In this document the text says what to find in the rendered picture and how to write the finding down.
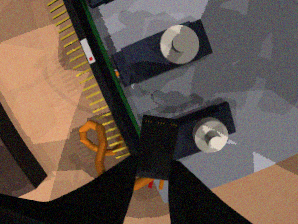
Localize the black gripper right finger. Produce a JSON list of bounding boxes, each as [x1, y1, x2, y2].
[[168, 160, 251, 224]]

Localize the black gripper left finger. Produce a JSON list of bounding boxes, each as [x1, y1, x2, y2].
[[0, 153, 138, 224]]

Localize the black pin header strip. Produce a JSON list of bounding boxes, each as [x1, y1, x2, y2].
[[64, 0, 141, 155]]

